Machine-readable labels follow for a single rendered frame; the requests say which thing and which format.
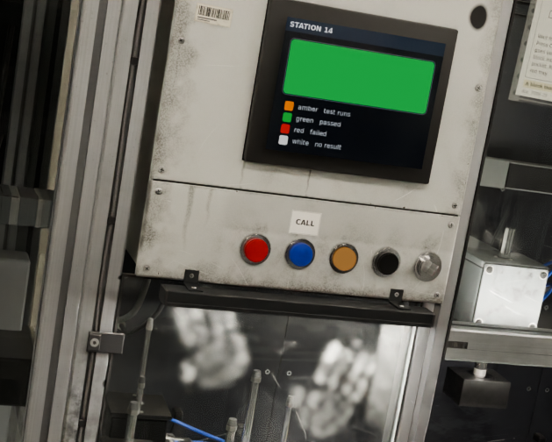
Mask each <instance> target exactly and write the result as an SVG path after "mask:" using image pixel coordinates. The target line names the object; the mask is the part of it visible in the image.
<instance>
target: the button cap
mask: <svg viewBox="0 0 552 442"><path fill-rule="evenodd" d="M312 256H313V253H312V249H311V248H310V247H309V246H308V245H307V244H305V243H298V244H296V245H294V246H293V247H292V248H291V250H290V260H291V262H292V263H293V264H294V265H296V266H298V267H303V266H306V265H307V264H309V263H310V262H311V260H312Z"/></svg>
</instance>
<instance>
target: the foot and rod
mask: <svg viewBox="0 0 552 442"><path fill-rule="evenodd" d="M487 365H488V363H483V362H475V366H474V368H471V367H448V368H447V372H446V377H445V381H444V385H443V390H442V392H443V393H444V394H445V395H446V396H448V397H449V398H450V399H451V400H452V401H454V402H455V403H456V404H457V405H459V406H470V407H485V408H500V409H505V408H506V404H507V399H508V396H509V391H510V387H511V383H510V382H509V381H508V380H507V379H506V378H505V377H503V376H502V375H501V374H499V373H497V372H496V371H495V370H493V369H487Z"/></svg>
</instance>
